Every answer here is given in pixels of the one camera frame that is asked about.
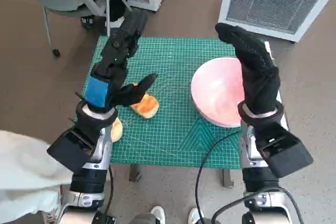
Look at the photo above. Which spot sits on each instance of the green cutting mat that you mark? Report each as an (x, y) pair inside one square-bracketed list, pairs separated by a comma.
[(170, 134)]

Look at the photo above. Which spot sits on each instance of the white shoe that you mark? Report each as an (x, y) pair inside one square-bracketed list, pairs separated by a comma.
[(157, 214), (195, 216)]

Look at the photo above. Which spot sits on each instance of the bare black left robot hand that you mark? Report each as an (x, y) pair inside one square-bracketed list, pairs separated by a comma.
[(97, 91)]

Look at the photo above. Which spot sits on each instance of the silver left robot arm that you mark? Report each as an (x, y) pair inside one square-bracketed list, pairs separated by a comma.
[(102, 150)]

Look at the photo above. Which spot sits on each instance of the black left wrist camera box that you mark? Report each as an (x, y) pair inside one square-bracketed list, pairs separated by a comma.
[(69, 150)]

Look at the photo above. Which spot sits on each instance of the large white grilled cabinet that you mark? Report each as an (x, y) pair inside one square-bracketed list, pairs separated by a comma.
[(275, 1)]

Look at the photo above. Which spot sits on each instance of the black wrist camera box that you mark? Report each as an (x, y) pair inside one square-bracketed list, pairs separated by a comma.
[(288, 153), (69, 150)]

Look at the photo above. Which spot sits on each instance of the grey robot torso part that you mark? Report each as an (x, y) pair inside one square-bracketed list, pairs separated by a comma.
[(143, 219)]

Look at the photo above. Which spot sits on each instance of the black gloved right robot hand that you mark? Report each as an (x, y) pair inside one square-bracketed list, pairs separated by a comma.
[(258, 77)]

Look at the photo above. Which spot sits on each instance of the rectangular braided toy bread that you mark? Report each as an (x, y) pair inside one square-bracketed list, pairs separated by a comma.
[(147, 106)]

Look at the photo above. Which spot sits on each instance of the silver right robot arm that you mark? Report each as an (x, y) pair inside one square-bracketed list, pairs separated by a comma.
[(249, 150)]

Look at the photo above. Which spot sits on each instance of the round toy bread bun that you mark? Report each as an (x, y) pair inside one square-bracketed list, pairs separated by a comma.
[(116, 129)]

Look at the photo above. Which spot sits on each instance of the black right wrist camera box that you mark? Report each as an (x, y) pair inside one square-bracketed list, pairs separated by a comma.
[(288, 153)]

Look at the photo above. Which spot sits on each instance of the pink bowl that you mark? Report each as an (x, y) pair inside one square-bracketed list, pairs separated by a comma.
[(215, 90)]

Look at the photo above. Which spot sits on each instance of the person in white clothes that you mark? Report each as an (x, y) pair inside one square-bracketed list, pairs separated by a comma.
[(21, 161)]

